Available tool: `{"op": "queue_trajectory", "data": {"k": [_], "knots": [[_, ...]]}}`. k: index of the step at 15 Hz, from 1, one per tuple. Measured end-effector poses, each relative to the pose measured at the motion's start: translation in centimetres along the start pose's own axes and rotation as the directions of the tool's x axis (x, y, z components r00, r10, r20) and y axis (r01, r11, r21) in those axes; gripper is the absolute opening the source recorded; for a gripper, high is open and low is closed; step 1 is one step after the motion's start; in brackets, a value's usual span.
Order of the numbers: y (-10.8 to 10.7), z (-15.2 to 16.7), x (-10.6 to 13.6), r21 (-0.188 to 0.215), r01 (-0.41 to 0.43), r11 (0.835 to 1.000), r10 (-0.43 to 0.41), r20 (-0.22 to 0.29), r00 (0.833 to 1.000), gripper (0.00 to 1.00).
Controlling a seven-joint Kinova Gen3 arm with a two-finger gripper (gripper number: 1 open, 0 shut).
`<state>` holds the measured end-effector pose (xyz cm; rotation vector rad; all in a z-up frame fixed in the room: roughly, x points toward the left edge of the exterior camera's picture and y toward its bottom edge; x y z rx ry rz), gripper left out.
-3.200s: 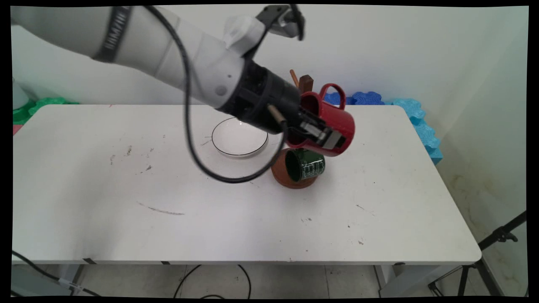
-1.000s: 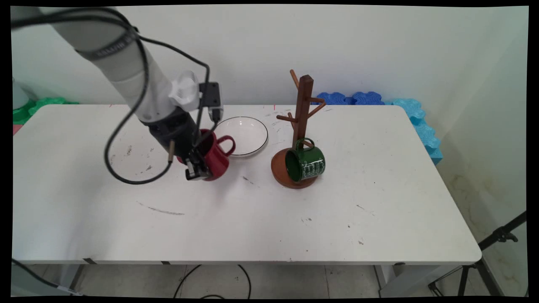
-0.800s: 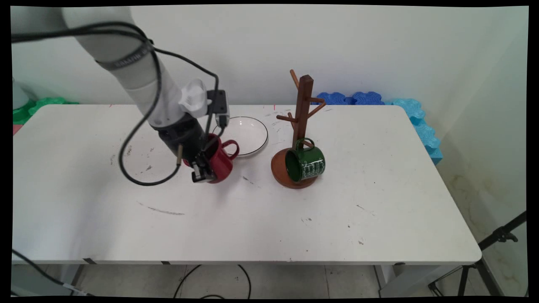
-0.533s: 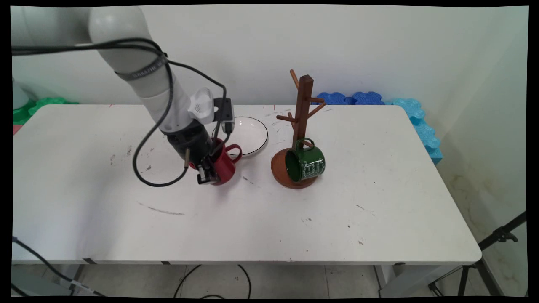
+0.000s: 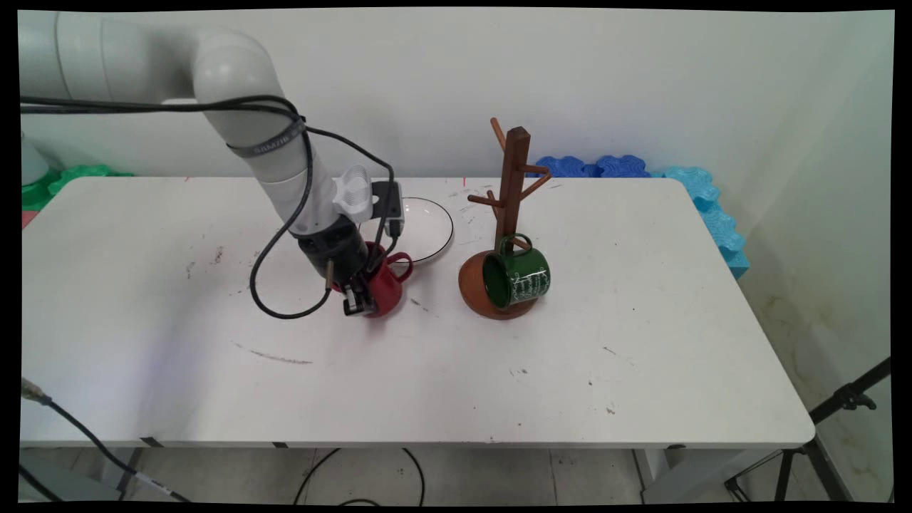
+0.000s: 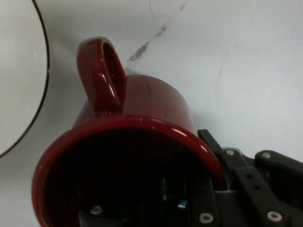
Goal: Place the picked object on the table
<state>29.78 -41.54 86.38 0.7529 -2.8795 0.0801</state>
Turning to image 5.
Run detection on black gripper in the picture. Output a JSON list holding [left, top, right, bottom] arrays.
[[297, 217, 378, 318]]

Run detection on red enamel mug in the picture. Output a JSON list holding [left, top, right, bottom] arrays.
[[331, 242, 415, 318]]

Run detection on white plate with black rim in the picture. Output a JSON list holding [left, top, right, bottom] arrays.
[[385, 197, 455, 266]]

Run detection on dark green printed mug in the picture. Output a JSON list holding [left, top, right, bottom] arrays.
[[482, 233, 552, 310]]

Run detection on brown wooden mug tree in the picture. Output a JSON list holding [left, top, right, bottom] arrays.
[[458, 118, 553, 321]]

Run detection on dark blue foam mat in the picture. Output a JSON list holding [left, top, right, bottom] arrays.
[[534, 155, 653, 179]]

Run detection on white table leg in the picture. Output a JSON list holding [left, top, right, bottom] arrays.
[[91, 447, 145, 492], [633, 446, 686, 504]]

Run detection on green foam mat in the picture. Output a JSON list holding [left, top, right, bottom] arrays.
[[21, 164, 134, 212]]

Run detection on light blue foam mat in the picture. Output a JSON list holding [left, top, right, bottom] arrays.
[[650, 166, 750, 280]]

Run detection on black tripod stand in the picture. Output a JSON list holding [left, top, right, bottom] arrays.
[[725, 356, 893, 503]]

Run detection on wrist camera with black bracket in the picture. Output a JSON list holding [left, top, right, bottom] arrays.
[[370, 181, 406, 240]]

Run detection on white ribbed camera mount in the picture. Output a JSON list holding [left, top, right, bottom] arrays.
[[332, 165, 376, 226]]

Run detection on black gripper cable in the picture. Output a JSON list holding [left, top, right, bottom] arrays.
[[20, 95, 336, 320]]

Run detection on black camera cable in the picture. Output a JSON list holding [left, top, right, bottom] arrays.
[[303, 126, 400, 239]]

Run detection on grey printed cable strap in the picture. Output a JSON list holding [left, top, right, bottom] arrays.
[[226, 118, 308, 160]]

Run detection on black floor cable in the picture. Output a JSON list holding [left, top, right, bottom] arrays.
[[293, 447, 426, 507]]

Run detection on black cable with white label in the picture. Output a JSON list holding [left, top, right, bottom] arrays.
[[20, 378, 192, 503]]

